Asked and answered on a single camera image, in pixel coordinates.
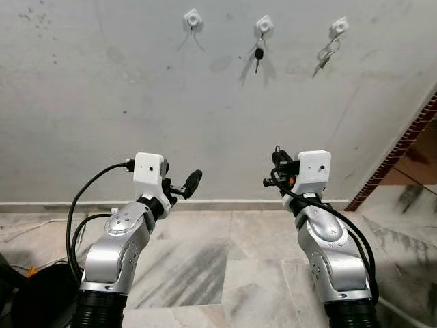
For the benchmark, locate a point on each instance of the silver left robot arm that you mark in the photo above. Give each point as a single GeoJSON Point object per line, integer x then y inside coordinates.
{"type": "Point", "coordinates": [116, 253]}

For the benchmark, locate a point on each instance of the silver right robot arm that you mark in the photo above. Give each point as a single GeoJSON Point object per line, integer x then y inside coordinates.
{"type": "Point", "coordinates": [334, 260]}

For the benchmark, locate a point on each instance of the white wall hook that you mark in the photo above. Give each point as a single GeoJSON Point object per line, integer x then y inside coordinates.
{"type": "Point", "coordinates": [193, 18]}
{"type": "Point", "coordinates": [339, 27]}
{"type": "Point", "coordinates": [264, 26]}

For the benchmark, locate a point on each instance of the white pipe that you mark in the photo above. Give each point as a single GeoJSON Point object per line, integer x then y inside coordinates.
{"type": "Point", "coordinates": [406, 316]}

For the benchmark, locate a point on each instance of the black round object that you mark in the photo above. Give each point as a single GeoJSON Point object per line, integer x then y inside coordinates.
{"type": "Point", "coordinates": [41, 301]}

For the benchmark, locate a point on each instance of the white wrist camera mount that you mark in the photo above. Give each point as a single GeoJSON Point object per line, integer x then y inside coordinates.
{"type": "Point", "coordinates": [149, 174]}
{"type": "Point", "coordinates": [314, 171]}

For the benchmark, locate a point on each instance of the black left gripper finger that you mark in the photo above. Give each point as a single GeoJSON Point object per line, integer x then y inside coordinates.
{"type": "Point", "coordinates": [193, 183]}
{"type": "Point", "coordinates": [165, 168]}

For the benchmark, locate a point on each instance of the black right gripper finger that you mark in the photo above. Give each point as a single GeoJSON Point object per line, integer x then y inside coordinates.
{"type": "Point", "coordinates": [278, 156]}

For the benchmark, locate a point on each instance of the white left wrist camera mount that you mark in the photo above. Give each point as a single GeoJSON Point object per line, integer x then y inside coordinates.
{"type": "Point", "coordinates": [149, 174]}

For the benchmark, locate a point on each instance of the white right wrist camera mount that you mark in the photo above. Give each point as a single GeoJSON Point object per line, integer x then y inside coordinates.
{"type": "Point", "coordinates": [314, 171]}

